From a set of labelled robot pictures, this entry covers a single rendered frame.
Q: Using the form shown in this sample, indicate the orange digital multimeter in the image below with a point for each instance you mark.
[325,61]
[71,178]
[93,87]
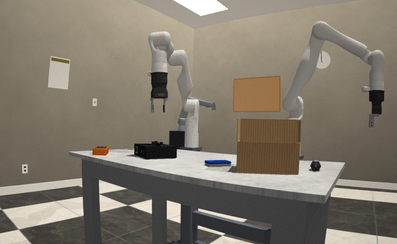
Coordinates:
[100,150]

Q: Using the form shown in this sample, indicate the brown cardboard box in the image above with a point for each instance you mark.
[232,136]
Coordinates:
[268,146]

